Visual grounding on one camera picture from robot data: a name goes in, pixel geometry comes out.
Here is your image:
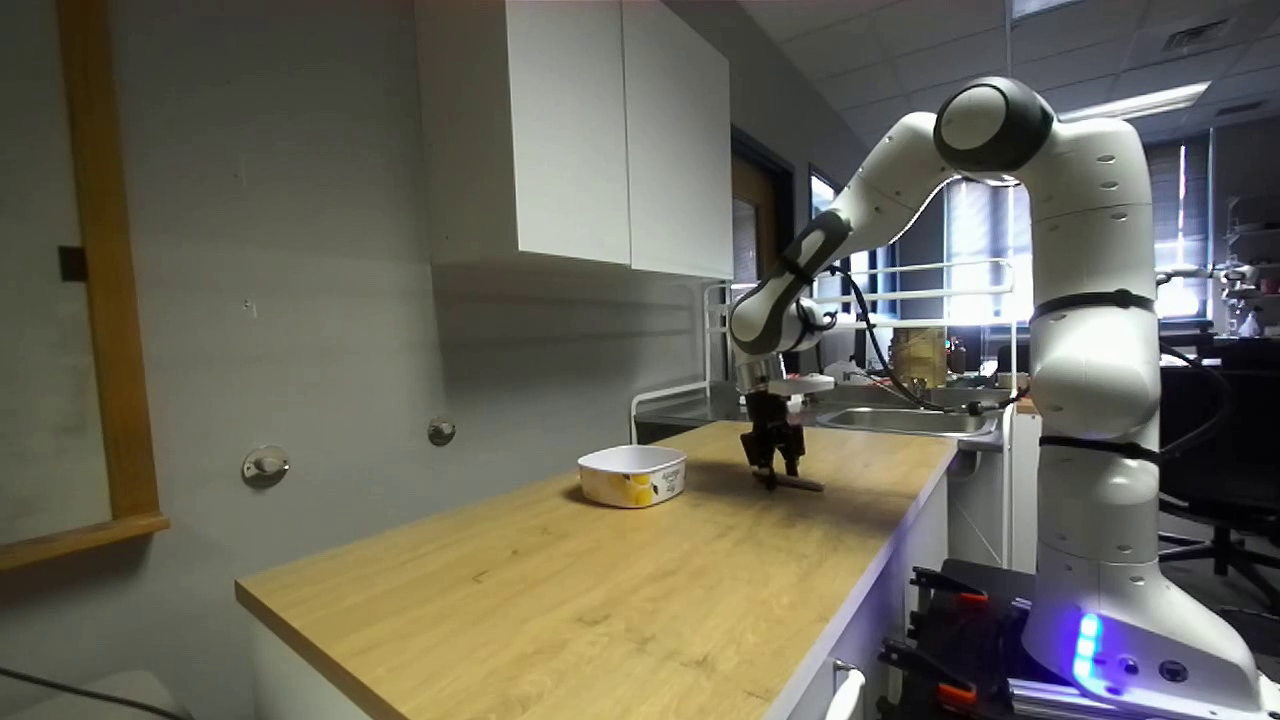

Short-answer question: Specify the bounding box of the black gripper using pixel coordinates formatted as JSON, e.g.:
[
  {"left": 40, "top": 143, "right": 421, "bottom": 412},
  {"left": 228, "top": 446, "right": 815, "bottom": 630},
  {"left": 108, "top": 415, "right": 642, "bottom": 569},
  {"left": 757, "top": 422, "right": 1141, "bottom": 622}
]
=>
[{"left": 735, "top": 382, "right": 812, "bottom": 487}]

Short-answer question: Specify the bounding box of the white bowl with yellow print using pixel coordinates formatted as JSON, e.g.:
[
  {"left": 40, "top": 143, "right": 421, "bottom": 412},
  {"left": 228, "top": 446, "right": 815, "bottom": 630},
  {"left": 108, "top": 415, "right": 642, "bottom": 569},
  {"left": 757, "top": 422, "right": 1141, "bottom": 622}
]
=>
[{"left": 572, "top": 438, "right": 690, "bottom": 515}]

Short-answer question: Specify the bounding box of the stainless steel sink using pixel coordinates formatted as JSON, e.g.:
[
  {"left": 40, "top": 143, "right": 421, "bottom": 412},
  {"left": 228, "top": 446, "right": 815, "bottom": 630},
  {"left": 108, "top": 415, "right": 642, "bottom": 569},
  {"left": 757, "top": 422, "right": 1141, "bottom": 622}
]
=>
[{"left": 622, "top": 376, "right": 1007, "bottom": 452}]

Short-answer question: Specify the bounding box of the white drawer base cabinet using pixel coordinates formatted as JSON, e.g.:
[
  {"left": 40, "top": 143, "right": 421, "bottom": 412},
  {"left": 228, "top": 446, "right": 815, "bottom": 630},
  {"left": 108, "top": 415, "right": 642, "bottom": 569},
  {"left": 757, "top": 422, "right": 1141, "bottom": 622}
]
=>
[{"left": 247, "top": 467, "right": 958, "bottom": 720}]

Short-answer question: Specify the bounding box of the tan jar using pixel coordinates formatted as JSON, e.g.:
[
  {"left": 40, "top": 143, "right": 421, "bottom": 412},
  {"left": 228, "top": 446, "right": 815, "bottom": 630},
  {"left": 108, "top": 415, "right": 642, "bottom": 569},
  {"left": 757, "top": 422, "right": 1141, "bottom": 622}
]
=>
[{"left": 888, "top": 328, "right": 950, "bottom": 396}]

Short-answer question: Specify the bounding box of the black orange bar clamp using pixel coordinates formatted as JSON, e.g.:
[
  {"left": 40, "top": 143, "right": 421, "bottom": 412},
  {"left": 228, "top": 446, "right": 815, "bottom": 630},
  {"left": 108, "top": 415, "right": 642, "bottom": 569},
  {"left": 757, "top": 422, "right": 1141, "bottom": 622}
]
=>
[
  {"left": 907, "top": 563, "right": 998, "bottom": 622},
  {"left": 876, "top": 641, "right": 989, "bottom": 715}
]

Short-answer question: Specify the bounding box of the black office chair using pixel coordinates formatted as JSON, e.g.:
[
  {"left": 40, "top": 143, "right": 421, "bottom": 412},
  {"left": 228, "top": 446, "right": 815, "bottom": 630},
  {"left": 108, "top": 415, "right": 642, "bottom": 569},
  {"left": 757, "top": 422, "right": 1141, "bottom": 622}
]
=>
[{"left": 1155, "top": 333, "right": 1280, "bottom": 613}]

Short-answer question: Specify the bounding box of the ceiling light panel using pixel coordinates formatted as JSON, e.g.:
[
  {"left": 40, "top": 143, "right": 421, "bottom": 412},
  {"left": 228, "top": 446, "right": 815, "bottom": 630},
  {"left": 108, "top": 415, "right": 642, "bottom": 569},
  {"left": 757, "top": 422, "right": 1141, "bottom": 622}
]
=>
[{"left": 1057, "top": 76, "right": 1217, "bottom": 129}]

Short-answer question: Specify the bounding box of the wood framed whiteboard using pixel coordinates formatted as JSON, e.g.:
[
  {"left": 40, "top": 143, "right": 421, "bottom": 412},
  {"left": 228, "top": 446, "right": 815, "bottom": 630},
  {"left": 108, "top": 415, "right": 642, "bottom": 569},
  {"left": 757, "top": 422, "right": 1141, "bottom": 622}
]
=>
[{"left": 0, "top": 0, "right": 172, "bottom": 578}]

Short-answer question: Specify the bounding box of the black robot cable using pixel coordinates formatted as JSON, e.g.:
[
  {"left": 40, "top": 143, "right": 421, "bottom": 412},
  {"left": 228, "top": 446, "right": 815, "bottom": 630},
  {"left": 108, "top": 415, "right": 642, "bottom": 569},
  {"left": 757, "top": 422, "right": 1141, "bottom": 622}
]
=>
[{"left": 831, "top": 260, "right": 950, "bottom": 412}]

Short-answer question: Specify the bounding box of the silver drawer handle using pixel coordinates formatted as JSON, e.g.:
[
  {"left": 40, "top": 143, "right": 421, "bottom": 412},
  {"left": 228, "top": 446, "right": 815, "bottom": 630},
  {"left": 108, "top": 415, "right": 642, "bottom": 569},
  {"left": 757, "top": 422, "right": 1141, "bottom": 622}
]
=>
[{"left": 823, "top": 661, "right": 870, "bottom": 720}]

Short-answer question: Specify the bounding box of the white wall cabinet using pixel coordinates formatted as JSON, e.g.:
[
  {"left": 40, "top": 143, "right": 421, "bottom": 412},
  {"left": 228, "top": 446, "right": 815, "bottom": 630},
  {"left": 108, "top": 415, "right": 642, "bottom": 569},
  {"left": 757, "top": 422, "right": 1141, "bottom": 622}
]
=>
[
  {"left": 406, "top": 0, "right": 635, "bottom": 270},
  {"left": 620, "top": 0, "right": 735, "bottom": 285}
]

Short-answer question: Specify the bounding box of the thin black floor cable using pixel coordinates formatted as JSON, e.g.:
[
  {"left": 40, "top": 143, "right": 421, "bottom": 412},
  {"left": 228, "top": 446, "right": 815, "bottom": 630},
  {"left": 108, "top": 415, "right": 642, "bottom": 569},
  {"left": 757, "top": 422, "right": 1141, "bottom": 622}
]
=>
[{"left": 0, "top": 661, "right": 193, "bottom": 720}]

